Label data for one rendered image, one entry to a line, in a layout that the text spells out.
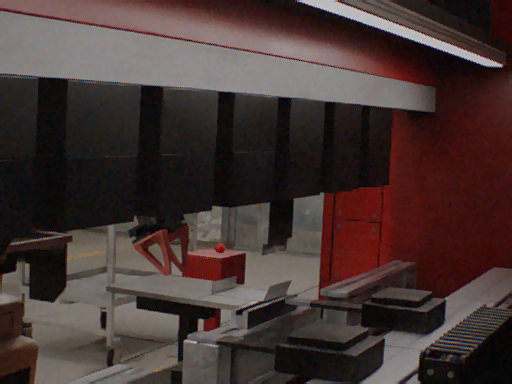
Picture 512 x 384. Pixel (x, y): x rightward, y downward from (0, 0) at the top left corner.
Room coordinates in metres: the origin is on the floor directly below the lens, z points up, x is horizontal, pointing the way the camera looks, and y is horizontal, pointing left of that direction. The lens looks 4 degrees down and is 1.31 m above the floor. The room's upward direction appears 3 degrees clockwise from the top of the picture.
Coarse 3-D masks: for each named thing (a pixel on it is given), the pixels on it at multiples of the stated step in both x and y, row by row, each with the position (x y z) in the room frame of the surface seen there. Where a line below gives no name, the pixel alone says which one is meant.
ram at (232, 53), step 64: (0, 0) 0.92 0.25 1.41; (64, 0) 1.02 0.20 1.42; (128, 0) 1.13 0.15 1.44; (192, 0) 1.26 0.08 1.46; (256, 0) 1.44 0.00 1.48; (0, 64) 0.93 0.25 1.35; (64, 64) 1.02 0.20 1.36; (128, 64) 1.13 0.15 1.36; (192, 64) 1.27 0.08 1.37; (256, 64) 1.45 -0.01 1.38; (320, 64) 1.68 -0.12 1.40; (384, 64) 2.00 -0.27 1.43
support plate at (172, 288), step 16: (112, 288) 1.66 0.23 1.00; (128, 288) 1.66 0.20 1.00; (144, 288) 1.67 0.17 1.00; (160, 288) 1.67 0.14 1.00; (176, 288) 1.68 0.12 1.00; (192, 288) 1.69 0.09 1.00; (208, 288) 1.70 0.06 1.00; (256, 288) 1.72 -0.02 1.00; (192, 304) 1.59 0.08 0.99; (208, 304) 1.58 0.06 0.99; (224, 304) 1.57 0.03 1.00; (240, 304) 1.57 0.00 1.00
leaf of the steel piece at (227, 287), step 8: (224, 280) 1.68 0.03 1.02; (232, 280) 1.70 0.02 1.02; (216, 288) 1.65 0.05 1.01; (224, 288) 1.68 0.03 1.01; (232, 288) 1.70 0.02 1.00; (240, 288) 1.70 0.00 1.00; (224, 296) 1.63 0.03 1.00; (232, 296) 1.62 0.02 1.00; (240, 296) 1.63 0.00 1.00; (248, 296) 1.63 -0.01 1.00; (256, 296) 1.63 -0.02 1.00; (264, 296) 1.64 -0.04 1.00; (280, 296) 1.65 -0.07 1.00
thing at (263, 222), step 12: (264, 204) 1.58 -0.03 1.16; (276, 204) 1.61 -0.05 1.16; (288, 204) 1.65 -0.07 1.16; (264, 216) 1.58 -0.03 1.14; (276, 216) 1.61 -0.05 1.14; (288, 216) 1.65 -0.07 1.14; (264, 228) 1.58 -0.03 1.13; (276, 228) 1.61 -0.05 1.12; (288, 228) 1.65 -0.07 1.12; (264, 240) 1.58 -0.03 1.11; (276, 240) 1.61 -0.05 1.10; (264, 252) 1.59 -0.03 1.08
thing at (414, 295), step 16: (400, 288) 1.58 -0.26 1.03; (304, 304) 1.59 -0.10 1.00; (320, 304) 1.58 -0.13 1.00; (336, 304) 1.57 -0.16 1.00; (352, 304) 1.58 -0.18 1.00; (368, 304) 1.50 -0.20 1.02; (384, 304) 1.49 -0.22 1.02; (400, 304) 1.49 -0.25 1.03; (416, 304) 1.47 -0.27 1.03; (432, 304) 1.51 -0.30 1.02; (368, 320) 1.49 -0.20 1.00; (384, 320) 1.48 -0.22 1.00; (400, 320) 1.47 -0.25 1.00; (416, 320) 1.46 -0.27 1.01; (432, 320) 1.48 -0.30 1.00
